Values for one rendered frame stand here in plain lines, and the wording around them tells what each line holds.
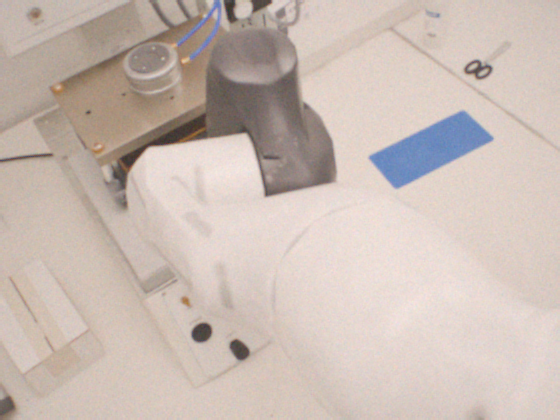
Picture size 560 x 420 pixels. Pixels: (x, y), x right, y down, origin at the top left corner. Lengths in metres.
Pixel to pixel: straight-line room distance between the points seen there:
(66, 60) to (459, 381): 1.40
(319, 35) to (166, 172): 1.02
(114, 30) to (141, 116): 0.22
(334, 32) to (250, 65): 0.98
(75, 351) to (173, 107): 0.42
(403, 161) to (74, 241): 0.64
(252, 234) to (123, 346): 0.81
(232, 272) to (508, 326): 0.17
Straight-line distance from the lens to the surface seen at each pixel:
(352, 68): 1.53
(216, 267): 0.42
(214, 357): 1.10
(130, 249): 0.98
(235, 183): 0.57
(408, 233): 0.33
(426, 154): 1.36
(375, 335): 0.28
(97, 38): 1.15
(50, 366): 1.14
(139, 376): 1.16
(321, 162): 0.59
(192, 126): 1.01
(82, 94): 1.04
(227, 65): 0.58
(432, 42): 1.57
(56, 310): 1.16
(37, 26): 1.07
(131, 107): 0.99
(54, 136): 1.27
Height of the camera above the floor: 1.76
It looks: 53 degrees down
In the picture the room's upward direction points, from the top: 10 degrees counter-clockwise
